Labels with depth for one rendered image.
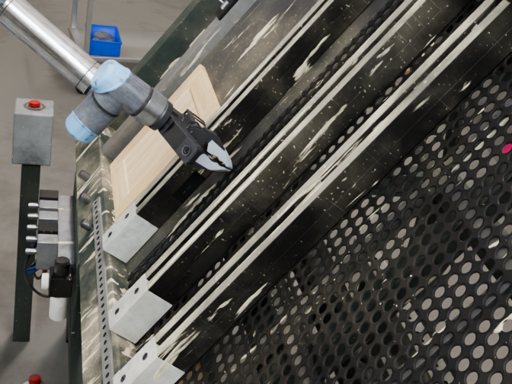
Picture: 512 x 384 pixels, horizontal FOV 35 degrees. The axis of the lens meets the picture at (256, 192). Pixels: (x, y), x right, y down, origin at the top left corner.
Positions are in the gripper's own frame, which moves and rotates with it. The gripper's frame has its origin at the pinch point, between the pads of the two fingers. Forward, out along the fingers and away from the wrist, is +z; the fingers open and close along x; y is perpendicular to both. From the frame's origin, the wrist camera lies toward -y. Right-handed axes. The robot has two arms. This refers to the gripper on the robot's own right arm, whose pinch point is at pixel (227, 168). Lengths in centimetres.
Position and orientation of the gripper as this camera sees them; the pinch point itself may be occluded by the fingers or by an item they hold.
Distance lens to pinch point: 184.2
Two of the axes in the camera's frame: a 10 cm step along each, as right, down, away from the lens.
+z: 7.1, 5.2, 4.7
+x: -6.7, 7.0, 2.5
